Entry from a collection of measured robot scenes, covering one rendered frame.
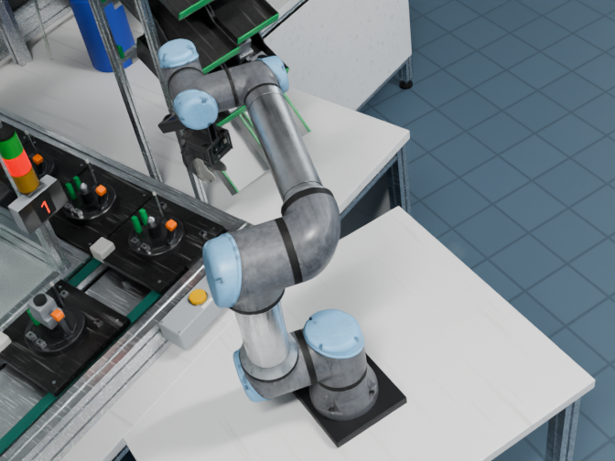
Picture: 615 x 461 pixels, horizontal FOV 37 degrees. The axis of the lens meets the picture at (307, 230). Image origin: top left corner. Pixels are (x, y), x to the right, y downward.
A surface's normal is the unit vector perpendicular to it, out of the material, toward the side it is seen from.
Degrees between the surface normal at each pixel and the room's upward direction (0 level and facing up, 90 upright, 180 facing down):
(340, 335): 8
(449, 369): 0
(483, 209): 0
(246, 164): 45
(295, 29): 90
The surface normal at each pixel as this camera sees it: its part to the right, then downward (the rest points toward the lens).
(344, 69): 0.80, 0.36
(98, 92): -0.14, -0.68
